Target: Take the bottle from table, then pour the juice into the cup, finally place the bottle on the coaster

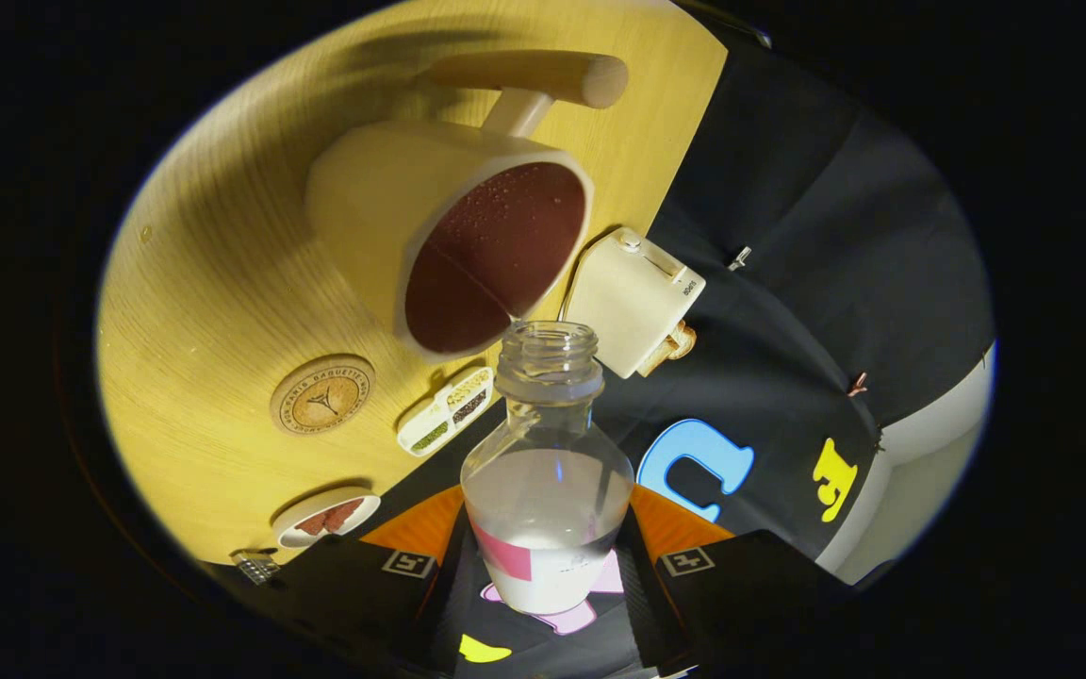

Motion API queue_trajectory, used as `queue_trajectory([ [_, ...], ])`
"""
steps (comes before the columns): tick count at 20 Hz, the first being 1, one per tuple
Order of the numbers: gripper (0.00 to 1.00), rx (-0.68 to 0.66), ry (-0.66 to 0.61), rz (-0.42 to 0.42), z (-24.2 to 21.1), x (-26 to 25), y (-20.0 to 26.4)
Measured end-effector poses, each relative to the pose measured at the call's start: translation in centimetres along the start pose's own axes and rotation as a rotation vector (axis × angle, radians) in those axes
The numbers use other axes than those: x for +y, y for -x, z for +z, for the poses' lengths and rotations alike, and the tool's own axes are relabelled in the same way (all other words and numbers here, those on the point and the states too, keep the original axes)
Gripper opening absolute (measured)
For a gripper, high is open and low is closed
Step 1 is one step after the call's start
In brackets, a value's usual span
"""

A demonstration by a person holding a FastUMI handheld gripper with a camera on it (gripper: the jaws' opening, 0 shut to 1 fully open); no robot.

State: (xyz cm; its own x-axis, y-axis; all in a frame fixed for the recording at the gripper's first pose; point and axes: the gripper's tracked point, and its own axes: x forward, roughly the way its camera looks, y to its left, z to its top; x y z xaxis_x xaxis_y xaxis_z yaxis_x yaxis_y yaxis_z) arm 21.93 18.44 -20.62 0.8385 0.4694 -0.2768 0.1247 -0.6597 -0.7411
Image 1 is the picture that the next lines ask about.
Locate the toast slice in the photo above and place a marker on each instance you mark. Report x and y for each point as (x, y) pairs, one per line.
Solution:
(684, 339)
(664, 358)

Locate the wooden table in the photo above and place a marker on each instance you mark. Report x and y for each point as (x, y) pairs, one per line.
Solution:
(194, 283)

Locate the clear juice bottle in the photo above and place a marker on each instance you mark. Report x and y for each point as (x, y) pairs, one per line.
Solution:
(543, 509)

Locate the pink cloth clip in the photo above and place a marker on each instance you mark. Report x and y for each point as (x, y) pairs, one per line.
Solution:
(858, 384)

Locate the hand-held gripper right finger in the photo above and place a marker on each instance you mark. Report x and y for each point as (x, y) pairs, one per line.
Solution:
(642, 604)

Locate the white cloth clip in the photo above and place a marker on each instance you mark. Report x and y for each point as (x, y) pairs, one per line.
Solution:
(739, 258)

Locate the white round plate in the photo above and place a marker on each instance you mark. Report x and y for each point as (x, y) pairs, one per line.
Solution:
(359, 517)

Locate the black backdrop cloth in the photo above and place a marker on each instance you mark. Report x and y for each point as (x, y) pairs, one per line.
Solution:
(788, 236)

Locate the white divided bean dish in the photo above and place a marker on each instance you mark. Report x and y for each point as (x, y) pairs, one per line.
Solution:
(444, 412)

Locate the round wooden coaster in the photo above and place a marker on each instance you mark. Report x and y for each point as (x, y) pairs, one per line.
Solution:
(321, 396)

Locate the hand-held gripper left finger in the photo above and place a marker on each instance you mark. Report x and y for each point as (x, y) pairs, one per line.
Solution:
(444, 604)

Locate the red meat patty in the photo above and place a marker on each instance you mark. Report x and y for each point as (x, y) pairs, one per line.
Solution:
(312, 523)
(343, 513)

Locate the white toaster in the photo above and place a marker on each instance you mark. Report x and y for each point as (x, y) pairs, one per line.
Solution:
(633, 302)

